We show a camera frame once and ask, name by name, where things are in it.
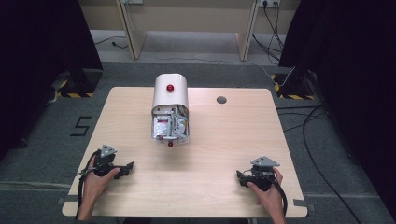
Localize person's left hand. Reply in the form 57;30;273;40
82;167;121;203

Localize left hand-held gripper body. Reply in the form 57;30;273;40
92;144;125;178

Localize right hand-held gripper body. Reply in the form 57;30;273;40
244;155;281;192

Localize person's right hand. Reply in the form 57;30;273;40
247;167;285;208

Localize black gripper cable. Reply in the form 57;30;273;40
263;175;289;217
75;149;102;219

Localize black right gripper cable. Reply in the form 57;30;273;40
263;175;289;217

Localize stand base with hazard tape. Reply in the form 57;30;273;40
270;72;316;101
55;68;105;99

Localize black floor cables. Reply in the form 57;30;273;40
276;105;363;224

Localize white and grey packets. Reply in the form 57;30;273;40
169;105;189;139

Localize white packet with red label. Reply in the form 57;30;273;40
153;115;173;140

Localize black floor cable with plug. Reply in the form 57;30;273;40
93;35;129;49

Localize black curtain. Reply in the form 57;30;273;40
0;0;104;162
278;0;396;216

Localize white rounded storage box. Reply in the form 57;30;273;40
150;73;190;119

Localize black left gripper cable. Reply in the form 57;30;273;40
75;149;102;219

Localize black cables from socket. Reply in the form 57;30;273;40
251;2;286;63

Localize light wooden desk frame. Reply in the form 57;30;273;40
115;0;260;62

